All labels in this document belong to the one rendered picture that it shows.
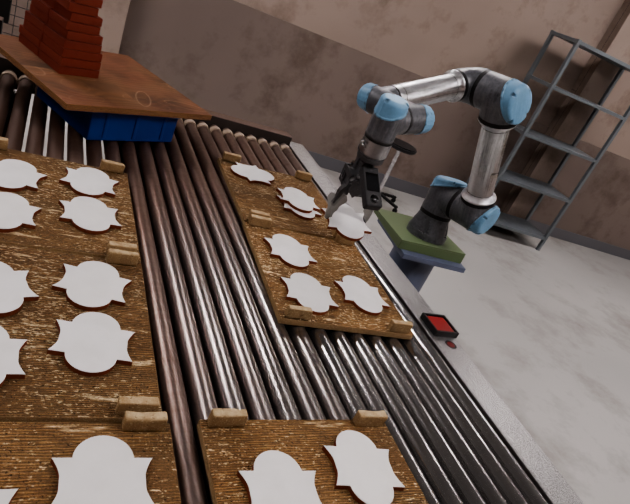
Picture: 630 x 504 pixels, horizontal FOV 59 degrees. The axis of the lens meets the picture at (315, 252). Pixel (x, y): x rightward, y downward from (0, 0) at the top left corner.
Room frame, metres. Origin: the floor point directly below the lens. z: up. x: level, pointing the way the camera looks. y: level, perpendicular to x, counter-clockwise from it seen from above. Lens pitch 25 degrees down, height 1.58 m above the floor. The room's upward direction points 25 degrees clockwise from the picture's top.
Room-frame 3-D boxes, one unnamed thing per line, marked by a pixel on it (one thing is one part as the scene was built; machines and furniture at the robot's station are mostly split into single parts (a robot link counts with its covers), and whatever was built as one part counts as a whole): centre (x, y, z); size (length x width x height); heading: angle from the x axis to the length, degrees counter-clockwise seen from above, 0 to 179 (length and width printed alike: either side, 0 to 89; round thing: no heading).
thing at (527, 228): (5.60, -1.60, 0.94); 0.95 x 0.40 x 1.88; 115
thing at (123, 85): (1.67, 0.83, 1.03); 0.50 x 0.50 x 0.02; 60
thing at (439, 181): (1.96, -0.34, 1.07); 0.13 x 0.12 x 0.14; 51
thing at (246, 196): (1.62, 0.16, 0.93); 0.41 x 0.35 x 0.02; 31
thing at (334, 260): (1.25, -0.04, 0.93); 0.41 x 0.35 x 0.02; 29
